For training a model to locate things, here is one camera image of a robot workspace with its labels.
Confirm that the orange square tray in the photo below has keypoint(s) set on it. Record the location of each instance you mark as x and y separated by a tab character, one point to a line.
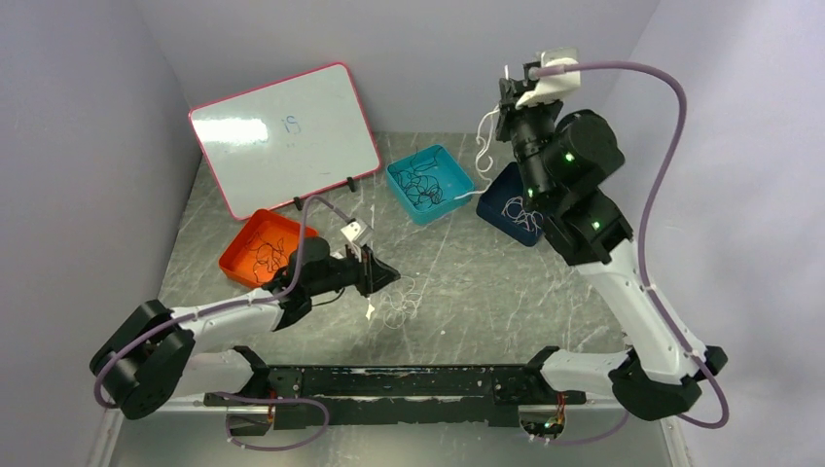
260	249

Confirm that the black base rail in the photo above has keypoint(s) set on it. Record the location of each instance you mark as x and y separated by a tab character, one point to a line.
338	395

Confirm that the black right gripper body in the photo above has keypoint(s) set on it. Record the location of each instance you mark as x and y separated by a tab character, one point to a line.
529	127

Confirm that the pink framed whiteboard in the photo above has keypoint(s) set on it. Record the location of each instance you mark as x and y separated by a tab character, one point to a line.
292	138

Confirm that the dark blue square tray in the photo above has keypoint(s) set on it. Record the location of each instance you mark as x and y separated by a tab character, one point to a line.
502	206

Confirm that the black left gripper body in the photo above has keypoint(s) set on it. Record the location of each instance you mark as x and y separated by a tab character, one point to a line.
345	270

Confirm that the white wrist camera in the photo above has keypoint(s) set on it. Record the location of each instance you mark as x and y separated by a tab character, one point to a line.
546	79
358	234

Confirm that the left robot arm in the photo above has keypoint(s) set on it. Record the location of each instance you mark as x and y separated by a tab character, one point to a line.
159	353

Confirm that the teal square tray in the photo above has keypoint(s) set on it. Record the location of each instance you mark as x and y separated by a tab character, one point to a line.
429	184

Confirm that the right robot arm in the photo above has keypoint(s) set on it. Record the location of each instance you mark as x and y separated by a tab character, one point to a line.
563	161

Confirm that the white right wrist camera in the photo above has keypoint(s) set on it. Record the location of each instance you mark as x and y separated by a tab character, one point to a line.
546	79

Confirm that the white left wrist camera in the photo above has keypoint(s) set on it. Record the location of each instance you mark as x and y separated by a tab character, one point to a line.
358	234

